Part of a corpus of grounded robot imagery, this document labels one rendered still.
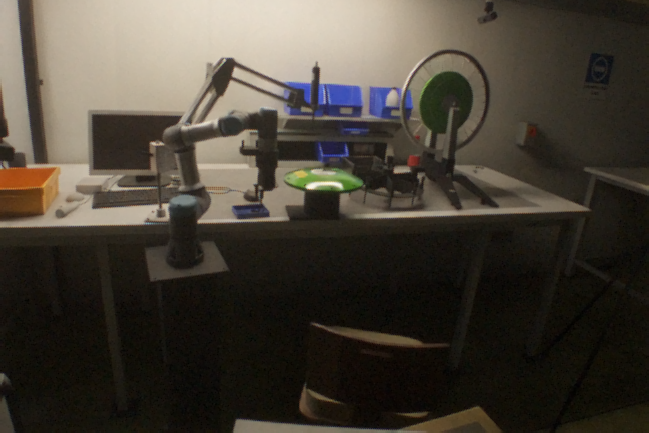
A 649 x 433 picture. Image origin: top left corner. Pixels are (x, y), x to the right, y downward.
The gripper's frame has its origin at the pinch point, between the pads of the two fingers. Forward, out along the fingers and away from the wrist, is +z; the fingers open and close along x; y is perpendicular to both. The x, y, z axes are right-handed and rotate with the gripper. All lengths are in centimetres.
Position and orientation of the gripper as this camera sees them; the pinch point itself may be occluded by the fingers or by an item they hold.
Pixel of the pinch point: (258, 204)
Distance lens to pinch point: 140.0
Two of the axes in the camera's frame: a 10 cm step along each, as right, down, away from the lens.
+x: -4.1, -2.9, 8.6
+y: 9.1, -0.7, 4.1
